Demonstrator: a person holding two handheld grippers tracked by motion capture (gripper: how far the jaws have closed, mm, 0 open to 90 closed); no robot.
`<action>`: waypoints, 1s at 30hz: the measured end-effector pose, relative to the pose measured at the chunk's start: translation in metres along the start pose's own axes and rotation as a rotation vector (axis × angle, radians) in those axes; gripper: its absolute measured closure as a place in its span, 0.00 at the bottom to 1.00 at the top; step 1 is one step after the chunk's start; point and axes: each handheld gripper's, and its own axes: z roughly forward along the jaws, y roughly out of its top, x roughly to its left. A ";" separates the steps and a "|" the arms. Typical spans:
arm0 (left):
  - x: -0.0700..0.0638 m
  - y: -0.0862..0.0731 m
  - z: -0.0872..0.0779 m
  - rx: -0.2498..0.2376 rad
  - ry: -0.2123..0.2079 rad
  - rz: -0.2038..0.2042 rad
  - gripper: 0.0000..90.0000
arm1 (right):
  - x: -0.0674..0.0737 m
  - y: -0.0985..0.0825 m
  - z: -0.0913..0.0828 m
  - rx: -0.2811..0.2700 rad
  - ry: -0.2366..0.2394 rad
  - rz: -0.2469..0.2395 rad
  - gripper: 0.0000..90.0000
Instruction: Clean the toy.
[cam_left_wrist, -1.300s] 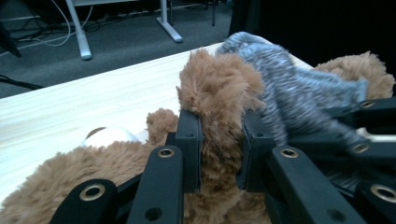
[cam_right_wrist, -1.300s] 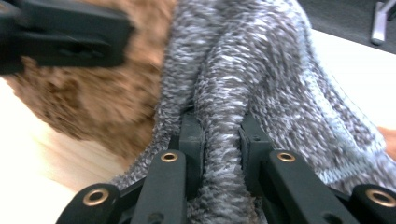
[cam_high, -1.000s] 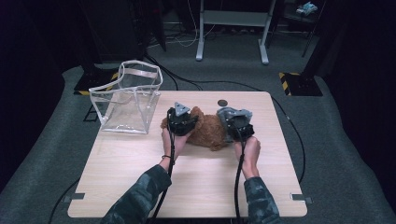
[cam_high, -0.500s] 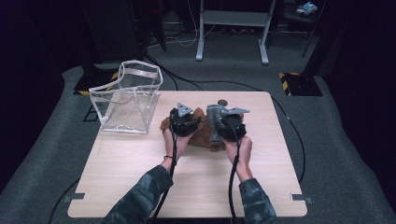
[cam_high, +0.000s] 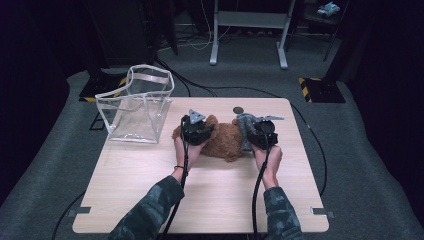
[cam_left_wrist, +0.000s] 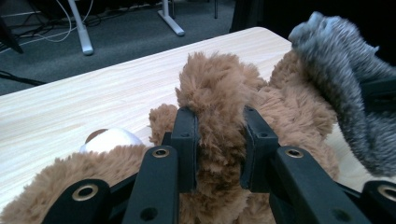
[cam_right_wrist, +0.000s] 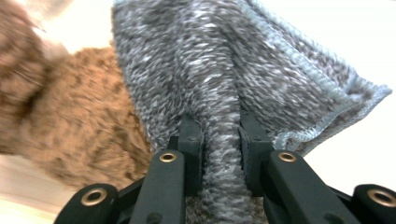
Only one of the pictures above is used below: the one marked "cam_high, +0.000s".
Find black stand base yellow stripes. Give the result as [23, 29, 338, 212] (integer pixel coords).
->
[78, 74, 129, 103]

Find blue and white packet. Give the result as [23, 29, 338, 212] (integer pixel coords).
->
[316, 1, 341, 18]

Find brown teddy bear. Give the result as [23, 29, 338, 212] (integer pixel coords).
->
[171, 114, 254, 163]

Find white metal desk frame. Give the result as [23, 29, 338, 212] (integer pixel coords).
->
[209, 0, 297, 70]

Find black striped stand base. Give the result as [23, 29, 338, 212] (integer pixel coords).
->
[298, 77, 347, 104]

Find black cabinet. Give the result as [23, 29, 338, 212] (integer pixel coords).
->
[83, 0, 158, 69]

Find black floor frame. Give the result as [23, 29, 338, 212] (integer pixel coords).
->
[89, 112, 105, 131]

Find person's right hand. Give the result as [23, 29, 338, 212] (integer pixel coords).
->
[252, 144, 284, 190]

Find clear plastic bag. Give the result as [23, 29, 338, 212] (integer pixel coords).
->
[94, 63, 175, 144]

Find thin white cable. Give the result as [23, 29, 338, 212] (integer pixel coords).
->
[184, 0, 232, 52]

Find right hand-held gripper cable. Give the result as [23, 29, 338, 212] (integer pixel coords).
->
[251, 131, 272, 240]

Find left hand-held gripper cable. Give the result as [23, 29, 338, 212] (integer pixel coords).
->
[159, 114, 190, 240]

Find black side table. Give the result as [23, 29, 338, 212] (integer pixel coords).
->
[286, 0, 351, 63]

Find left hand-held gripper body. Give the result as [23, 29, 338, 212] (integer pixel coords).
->
[179, 108, 215, 147]

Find long black floor cable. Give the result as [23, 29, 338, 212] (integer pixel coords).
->
[153, 57, 329, 198]

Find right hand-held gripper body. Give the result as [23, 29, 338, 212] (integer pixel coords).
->
[249, 114, 285, 151]

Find hand-held gripper cable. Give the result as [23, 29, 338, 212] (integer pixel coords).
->
[251, 131, 272, 240]
[159, 114, 190, 240]

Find person's left hand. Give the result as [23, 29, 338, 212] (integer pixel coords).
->
[173, 135, 209, 174]

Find short black floor cable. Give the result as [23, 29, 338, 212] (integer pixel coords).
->
[50, 191, 86, 240]

